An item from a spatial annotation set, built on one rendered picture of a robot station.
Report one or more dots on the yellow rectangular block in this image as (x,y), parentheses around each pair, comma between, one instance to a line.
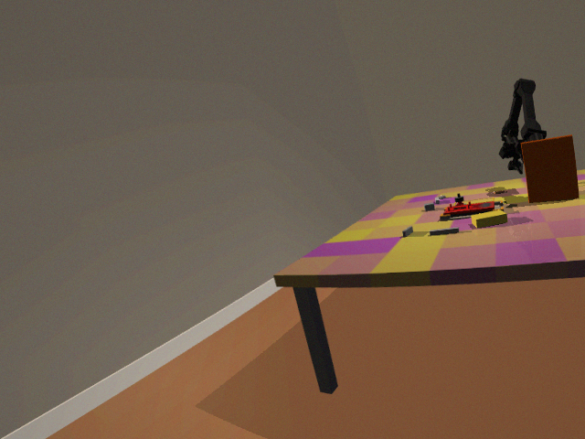
(489,218)

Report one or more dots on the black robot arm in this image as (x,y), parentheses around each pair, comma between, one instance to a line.
(531,130)

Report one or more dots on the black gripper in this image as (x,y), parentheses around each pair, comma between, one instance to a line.
(517,154)

